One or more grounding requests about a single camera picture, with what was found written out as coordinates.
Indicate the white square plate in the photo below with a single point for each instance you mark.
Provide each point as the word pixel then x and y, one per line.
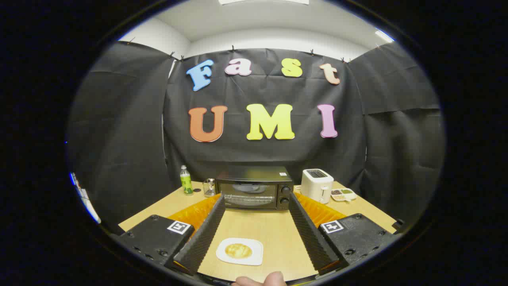
pixel 257 245

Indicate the divided white snack dish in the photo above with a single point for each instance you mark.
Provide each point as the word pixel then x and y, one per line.
pixel 343 194

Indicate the long ceiling light panel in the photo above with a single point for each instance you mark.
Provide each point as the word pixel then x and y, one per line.
pixel 262 1

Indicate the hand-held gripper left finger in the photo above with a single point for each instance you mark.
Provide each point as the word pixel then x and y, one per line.
pixel 204 234

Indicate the clear glass holder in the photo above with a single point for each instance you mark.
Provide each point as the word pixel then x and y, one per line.
pixel 209 188

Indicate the small ceiling light panel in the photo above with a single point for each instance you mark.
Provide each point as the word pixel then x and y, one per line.
pixel 384 36

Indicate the green label plastic bottle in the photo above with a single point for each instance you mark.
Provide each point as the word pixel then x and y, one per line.
pixel 186 182

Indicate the golden round bread bun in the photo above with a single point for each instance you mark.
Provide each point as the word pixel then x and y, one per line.
pixel 238 251

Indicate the black toaster oven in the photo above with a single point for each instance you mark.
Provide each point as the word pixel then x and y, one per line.
pixel 254 174

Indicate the white pop-up toaster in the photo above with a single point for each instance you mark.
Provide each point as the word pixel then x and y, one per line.
pixel 315 186

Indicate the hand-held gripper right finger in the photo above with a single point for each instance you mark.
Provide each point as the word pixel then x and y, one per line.
pixel 307 234

